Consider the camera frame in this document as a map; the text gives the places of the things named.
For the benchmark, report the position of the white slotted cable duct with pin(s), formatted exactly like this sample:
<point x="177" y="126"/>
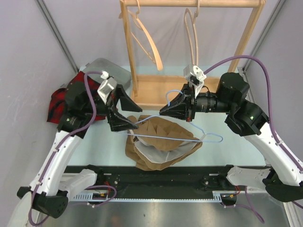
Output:
<point x="88" y="197"/>

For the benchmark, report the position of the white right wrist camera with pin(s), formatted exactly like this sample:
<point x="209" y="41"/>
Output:
<point x="195" y="77"/>

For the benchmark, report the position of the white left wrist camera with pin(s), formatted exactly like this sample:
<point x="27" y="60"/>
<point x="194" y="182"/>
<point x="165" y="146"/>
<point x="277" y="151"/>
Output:
<point x="107" y="86"/>

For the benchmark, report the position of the wooden hanger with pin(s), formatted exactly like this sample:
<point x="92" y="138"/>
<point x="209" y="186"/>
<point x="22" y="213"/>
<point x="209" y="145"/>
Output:
<point x="194" y="50"/>
<point x="124" y="15"/>

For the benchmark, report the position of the left aluminium frame post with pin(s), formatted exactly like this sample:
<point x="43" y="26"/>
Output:
<point x="57" y="34"/>

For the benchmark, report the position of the light blue wire hanger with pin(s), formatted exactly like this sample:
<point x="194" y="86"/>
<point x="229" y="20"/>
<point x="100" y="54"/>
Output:
<point x="202" y="139"/>

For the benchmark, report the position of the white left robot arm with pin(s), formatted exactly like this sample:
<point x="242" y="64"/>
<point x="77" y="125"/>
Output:
<point x="48" y="195"/>

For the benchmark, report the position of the brown skirt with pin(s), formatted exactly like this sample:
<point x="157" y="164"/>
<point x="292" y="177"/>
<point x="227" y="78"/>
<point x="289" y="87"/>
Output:
<point x="157" y="154"/>

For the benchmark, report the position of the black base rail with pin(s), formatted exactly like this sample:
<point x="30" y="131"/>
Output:
<point x="129" y="182"/>

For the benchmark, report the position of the grey plastic bin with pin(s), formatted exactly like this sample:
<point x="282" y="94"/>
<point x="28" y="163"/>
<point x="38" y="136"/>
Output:
<point x="121" y="75"/>

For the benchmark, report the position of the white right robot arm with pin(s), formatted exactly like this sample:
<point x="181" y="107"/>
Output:
<point x="283" y="178"/>

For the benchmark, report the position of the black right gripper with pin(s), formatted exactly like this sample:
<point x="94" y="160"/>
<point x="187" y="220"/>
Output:
<point x="181" y="107"/>

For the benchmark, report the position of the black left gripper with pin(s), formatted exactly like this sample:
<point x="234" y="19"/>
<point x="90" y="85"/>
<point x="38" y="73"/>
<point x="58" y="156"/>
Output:
<point x="117" y="122"/>

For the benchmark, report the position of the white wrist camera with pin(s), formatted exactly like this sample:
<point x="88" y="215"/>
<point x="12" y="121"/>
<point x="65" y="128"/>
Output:
<point x="195" y="77"/>
<point x="107" y="86"/>

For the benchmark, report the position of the grey aluminium frame post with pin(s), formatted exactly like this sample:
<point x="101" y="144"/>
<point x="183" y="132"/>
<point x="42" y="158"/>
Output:
<point x="271" y="11"/>

